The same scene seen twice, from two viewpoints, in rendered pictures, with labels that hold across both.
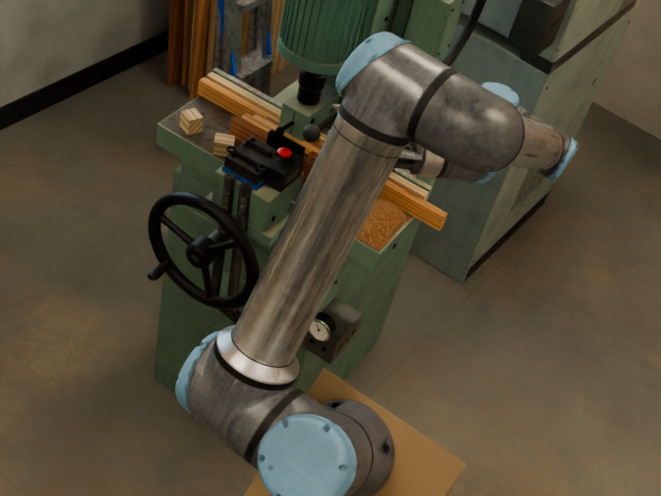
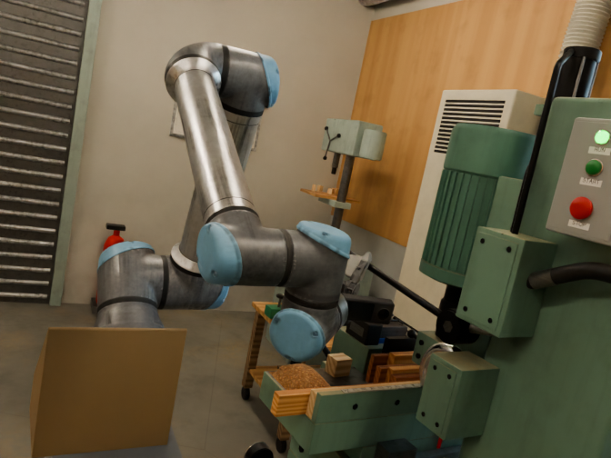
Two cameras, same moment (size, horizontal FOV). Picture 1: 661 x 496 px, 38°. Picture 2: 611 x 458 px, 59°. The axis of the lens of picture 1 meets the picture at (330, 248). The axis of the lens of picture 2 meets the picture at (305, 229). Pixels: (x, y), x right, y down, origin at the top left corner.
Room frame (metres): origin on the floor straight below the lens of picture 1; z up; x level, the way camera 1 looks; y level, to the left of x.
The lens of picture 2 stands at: (2.10, -0.94, 1.37)
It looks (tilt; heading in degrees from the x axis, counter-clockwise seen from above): 9 degrees down; 126
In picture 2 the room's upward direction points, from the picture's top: 11 degrees clockwise
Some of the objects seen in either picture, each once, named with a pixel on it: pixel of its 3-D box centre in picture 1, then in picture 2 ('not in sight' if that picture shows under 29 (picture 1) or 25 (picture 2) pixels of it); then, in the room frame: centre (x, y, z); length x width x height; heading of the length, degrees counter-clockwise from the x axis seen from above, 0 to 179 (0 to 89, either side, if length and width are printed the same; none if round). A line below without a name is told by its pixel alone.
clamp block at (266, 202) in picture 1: (258, 187); (371, 353); (1.54, 0.18, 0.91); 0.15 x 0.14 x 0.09; 68
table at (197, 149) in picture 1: (276, 184); (388, 388); (1.62, 0.15, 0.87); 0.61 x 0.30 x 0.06; 68
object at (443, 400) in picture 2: not in sight; (455, 393); (1.84, -0.08, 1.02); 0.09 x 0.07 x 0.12; 68
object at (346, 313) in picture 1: (332, 331); not in sight; (1.50, -0.06, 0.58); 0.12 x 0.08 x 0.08; 158
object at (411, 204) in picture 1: (317, 151); (415, 391); (1.71, 0.09, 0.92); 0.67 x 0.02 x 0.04; 68
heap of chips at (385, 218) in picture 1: (379, 217); (305, 378); (1.55, -0.08, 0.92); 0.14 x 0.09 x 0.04; 158
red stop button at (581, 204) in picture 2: not in sight; (580, 207); (1.96, -0.15, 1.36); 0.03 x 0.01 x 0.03; 158
